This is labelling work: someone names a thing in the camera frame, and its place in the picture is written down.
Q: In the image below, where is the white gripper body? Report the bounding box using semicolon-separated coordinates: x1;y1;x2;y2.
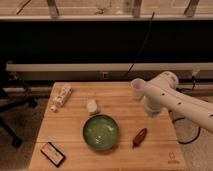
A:
143;97;163;117

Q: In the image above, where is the green ceramic bowl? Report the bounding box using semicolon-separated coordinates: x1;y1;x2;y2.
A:
82;114;120;151

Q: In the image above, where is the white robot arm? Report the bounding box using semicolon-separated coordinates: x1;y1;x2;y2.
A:
143;71;213;133

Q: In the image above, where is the brown red oblong object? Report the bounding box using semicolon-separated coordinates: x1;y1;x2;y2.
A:
133;128;147;147

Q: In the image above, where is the white baseboard heater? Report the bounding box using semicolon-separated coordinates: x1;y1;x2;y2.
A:
6;63;213;81

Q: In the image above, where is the white tube with label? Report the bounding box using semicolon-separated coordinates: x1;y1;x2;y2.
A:
50;84;72;112

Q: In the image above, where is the black orange flat box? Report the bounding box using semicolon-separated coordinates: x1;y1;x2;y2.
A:
40;142;65;167

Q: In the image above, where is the black office chair base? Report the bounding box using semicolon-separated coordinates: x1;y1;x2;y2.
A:
0;59;38;148

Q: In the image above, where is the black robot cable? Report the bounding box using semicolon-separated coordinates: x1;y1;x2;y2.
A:
171;111;202;145

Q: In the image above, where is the black hanging cable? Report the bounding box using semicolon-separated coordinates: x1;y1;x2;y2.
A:
120;11;156;81

